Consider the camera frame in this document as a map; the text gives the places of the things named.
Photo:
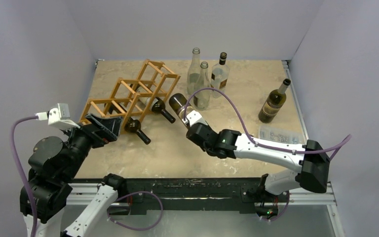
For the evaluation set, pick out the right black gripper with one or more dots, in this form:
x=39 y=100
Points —
x=194 y=131

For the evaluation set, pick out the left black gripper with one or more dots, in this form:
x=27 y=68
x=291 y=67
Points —
x=108 y=126

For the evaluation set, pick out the olive green wine bottle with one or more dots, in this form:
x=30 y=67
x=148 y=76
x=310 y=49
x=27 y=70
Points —
x=177 y=102

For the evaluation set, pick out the dark labelled wine bottle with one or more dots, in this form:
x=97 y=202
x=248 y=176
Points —
x=159 y=107

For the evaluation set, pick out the clear liquor bottle black cap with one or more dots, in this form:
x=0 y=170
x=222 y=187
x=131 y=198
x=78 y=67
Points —
x=220 y=73

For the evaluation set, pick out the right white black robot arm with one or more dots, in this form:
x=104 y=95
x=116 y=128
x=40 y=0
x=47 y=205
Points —
x=305 y=167

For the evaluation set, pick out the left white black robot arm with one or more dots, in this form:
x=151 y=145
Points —
x=54 y=164

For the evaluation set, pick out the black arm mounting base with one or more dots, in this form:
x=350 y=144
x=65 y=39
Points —
x=194 y=194

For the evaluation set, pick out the dark bottle in lower rack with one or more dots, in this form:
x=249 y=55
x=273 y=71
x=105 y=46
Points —
x=133 y=125

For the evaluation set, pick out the wooden wine rack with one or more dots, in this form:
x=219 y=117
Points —
x=134 y=97

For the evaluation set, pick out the clear bottle front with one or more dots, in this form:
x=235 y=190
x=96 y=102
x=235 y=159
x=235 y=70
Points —
x=201 y=94

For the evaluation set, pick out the tall clear bottle back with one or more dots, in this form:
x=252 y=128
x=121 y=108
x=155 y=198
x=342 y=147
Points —
x=193 y=71

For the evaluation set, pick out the clear plastic parts box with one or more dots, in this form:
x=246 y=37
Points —
x=279 y=135

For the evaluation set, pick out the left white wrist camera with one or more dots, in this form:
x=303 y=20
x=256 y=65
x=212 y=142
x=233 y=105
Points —
x=58 y=117

